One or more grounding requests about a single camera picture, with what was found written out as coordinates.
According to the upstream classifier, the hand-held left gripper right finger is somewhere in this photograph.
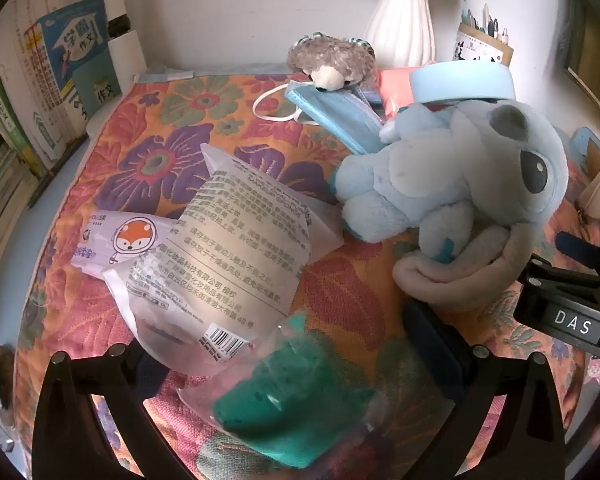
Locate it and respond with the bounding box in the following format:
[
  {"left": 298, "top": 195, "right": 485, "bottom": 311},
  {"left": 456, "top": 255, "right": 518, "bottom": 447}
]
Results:
[{"left": 402, "top": 303, "right": 567, "bottom": 480}]

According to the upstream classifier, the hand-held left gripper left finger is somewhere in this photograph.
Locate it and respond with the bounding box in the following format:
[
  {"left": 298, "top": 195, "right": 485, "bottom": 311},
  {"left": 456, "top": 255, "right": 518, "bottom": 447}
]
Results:
[{"left": 31, "top": 342, "right": 191, "bottom": 480}]

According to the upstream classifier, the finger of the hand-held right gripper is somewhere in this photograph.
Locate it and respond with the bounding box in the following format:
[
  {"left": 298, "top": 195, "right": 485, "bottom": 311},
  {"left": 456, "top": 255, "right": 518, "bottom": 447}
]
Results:
[{"left": 555, "top": 231, "right": 600, "bottom": 280}]

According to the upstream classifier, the blue alien plush toy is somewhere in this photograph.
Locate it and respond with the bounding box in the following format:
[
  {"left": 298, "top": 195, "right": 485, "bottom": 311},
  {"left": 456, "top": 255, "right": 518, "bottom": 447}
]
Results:
[{"left": 330, "top": 100, "right": 572, "bottom": 319}]

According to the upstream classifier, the large clear sponge packet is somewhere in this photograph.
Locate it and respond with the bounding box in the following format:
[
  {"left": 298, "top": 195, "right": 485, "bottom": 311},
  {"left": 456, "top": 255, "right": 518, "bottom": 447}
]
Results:
[{"left": 102, "top": 143, "right": 345, "bottom": 377}]

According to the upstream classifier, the green sponge packet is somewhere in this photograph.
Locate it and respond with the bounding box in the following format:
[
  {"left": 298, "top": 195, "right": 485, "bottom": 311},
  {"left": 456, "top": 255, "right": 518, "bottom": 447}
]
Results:
[{"left": 177, "top": 310, "right": 382, "bottom": 472}]

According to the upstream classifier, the brown hedgehog plush toy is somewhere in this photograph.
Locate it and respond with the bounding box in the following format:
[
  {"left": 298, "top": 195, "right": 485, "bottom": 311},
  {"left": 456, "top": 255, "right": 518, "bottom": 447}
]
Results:
[{"left": 286, "top": 32, "right": 379, "bottom": 93}]

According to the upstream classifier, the blue case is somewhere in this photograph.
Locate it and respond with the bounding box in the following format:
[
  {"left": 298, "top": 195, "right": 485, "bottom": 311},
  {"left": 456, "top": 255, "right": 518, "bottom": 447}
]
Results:
[{"left": 570, "top": 126, "right": 600, "bottom": 172}]

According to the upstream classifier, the fox print packet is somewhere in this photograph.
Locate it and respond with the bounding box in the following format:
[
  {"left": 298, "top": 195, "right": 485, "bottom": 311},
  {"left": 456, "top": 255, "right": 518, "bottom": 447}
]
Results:
[{"left": 75, "top": 207, "right": 182, "bottom": 279}]

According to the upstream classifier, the brown pen holder box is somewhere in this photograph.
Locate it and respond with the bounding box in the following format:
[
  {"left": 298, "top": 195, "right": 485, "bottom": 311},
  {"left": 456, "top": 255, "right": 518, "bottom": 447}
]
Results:
[{"left": 452, "top": 2, "right": 515, "bottom": 67}]

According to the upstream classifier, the stack of blue face masks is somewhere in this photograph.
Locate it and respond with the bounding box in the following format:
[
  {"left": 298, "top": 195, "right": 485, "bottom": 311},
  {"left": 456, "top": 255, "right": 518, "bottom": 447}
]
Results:
[{"left": 252, "top": 79, "right": 389, "bottom": 156}]

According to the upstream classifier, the floral blanket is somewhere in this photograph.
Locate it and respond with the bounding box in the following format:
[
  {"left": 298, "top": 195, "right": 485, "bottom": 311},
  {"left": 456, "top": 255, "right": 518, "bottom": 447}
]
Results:
[{"left": 12, "top": 72, "right": 600, "bottom": 480}]

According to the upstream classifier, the pink tissue packet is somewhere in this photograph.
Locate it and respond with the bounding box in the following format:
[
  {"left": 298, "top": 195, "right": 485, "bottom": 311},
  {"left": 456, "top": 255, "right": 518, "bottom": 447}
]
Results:
[{"left": 377, "top": 65, "right": 432, "bottom": 117}]

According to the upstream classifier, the row of books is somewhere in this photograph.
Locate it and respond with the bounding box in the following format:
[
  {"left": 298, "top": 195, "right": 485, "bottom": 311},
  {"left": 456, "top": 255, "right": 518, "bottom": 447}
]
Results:
[{"left": 0, "top": 0, "right": 122, "bottom": 211}]

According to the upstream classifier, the white ribbed vase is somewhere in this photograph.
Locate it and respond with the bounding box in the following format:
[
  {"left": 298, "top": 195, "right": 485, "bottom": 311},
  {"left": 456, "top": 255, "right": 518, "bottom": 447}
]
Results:
[{"left": 362, "top": 0, "right": 444, "bottom": 68}]

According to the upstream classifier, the white post with black band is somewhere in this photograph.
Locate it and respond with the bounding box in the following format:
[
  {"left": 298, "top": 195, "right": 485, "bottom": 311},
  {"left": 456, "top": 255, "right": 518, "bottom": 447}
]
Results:
[{"left": 104, "top": 0, "right": 149, "bottom": 77}]

